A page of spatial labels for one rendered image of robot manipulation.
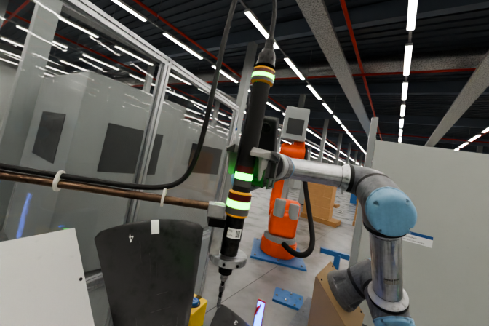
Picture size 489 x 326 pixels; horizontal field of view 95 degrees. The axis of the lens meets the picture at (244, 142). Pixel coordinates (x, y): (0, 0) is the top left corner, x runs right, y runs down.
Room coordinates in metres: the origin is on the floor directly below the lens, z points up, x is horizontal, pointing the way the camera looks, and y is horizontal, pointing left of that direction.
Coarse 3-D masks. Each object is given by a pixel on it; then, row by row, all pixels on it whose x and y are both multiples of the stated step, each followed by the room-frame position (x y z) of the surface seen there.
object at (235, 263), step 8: (208, 208) 0.41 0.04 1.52; (216, 208) 0.41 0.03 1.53; (224, 208) 0.41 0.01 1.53; (208, 216) 0.40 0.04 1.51; (216, 216) 0.41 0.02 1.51; (224, 216) 0.43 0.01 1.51; (208, 224) 0.40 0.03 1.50; (216, 224) 0.40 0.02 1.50; (224, 224) 0.41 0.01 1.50; (216, 232) 0.41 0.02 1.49; (216, 240) 0.41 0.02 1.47; (208, 248) 0.43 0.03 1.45; (216, 248) 0.41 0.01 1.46; (216, 256) 0.41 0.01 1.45; (224, 256) 0.41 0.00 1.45; (240, 256) 0.42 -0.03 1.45; (216, 264) 0.40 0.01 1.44; (224, 264) 0.39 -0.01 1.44; (232, 264) 0.40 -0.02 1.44; (240, 264) 0.40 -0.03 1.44
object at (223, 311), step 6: (222, 306) 0.68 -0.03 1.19; (216, 312) 0.65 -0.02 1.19; (222, 312) 0.66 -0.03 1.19; (228, 312) 0.67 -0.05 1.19; (234, 312) 0.68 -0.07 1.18; (216, 318) 0.64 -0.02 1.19; (222, 318) 0.64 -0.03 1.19; (228, 318) 0.65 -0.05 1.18; (240, 318) 0.67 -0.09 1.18; (210, 324) 0.61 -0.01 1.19; (216, 324) 0.62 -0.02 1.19; (222, 324) 0.62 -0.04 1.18; (228, 324) 0.63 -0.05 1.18; (240, 324) 0.65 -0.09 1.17; (246, 324) 0.66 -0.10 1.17
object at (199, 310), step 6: (204, 300) 0.89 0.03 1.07; (192, 306) 0.84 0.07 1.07; (198, 306) 0.84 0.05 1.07; (204, 306) 0.88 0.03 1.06; (192, 312) 0.81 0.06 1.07; (198, 312) 0.84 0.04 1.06; (204, 312) 0.88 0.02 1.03; (192, 318) 0.80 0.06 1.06; (198, 318) 0.84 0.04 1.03; (192, 324) 0.81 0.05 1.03; (198, 324) 0.85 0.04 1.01
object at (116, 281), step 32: (128, 224) 0.50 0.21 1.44; (160, 224) 0.53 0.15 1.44; (192, 224) 0.57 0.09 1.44; (128, 256) 0.47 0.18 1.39; (160, 256) 0.49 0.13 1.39; (192, 256) 0.51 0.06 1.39; (128, 288) 0.44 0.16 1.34; (160, 288) 0.45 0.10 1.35; (192, 288) 0.47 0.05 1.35; (128, 320) 0.42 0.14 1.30; (160, 320) 0.43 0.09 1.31
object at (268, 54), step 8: (272, 40) 0.42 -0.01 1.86; (264, 48) 0.43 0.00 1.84; (272, 48) 0.42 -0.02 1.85; (264, 56) 0.41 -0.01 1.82; (272, 56) 0.41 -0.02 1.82; (256, 64) 0.43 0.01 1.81; (264, 64) 0.45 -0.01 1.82; (272, 64) 0.42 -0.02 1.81; (232, 224) 0.41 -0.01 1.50; (240, 224) 0.42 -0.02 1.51; (224, 232) 0.42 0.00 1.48; (232, 232) 0.41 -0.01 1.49; (240, 232) 0.42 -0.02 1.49; (224, 240) 0.42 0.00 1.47; (232, 240) 0.41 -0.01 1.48; (240, 240) 0.42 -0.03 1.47; (224, 248) 0.42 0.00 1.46; (232, 248) 0.41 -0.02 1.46; (232, 256) 0.42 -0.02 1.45; (224, 272) 0.42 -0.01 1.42
